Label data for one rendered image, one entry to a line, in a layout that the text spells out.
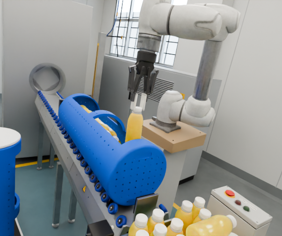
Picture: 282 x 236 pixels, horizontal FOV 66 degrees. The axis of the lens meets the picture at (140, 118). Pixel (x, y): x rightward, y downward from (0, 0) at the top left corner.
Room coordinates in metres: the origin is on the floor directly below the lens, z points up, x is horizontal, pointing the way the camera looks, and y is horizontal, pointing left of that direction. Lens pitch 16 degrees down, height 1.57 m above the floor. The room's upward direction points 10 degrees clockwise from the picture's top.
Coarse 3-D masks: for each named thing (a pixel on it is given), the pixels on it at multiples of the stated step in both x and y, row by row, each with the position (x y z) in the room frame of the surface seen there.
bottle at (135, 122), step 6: (132, 114) 0.86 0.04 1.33; (138, 114) 0.86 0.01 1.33; (132, 120) 0.85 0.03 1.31; (138, 120) 0.85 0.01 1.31; (132, 126) 0.84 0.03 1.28; (138, 126) 0.85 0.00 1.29; (126, 132) 0.86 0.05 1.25; (132, 132) 0.84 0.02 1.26; (138, 132) 0.85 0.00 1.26; (126, 138) 0.85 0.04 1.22; (132, 138) 0.84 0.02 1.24; (138, 138) 0.85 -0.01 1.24
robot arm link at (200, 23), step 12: (180, 12) 0.79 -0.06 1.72; (192, 12) 0.78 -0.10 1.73; (204, 12) 0.77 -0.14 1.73; (216, 12) 0.78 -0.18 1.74; (180, 24) 0.78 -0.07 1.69; (192, 24) 0.77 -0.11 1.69; (204, 24) 0.76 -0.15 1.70; (216, 24) 0.77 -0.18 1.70; (180, 36) 0.81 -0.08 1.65; (192, 36) 0.79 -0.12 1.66; (204, 36) 0.78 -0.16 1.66
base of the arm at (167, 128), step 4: (156, 120) 1.54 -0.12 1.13; (152, 124) 1.54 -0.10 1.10; (156, 124) 1.52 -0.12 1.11; (160, 124) 1.50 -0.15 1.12; (164, 124) 1.49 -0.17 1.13; (168, 124) 1.49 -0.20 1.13; (172, 124) 1.50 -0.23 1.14; (160, 128) 1.49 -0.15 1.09; (164, 128) 1.48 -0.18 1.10; (168, 128) 1.48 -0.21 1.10; (172, 128) 1.50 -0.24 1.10; (176, 128) 1.53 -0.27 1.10; (180, 128) 1.56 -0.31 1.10; (168, 132) 1.45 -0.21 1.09
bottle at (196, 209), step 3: (192, 207) 0.72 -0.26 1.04; (195, 207) 0.72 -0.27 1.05; (198, 207) 0.71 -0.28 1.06; (201, 207) 0.71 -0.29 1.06; (192, 210) 0.72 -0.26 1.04; (195, 210) 0.71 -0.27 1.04; (198, 210) 0.71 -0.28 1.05; (195, 213) 0.71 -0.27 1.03; (198, 213) 0.70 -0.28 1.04; (195, 216) 0.70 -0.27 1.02
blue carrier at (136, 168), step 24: (72, 96) 1.43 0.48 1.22; (72, 120) 1.17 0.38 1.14; (120, 120) 1.18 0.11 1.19; (96, 144) 0.88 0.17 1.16; (120, 144) 0.81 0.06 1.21; (144, 144) 0.80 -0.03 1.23; (96, 168) 0.81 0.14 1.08; (120, 168) 0.74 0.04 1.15; (144, 168) 0.80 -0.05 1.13; (120, 192) 0.75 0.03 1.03; (144, 192) 0.82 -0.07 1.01
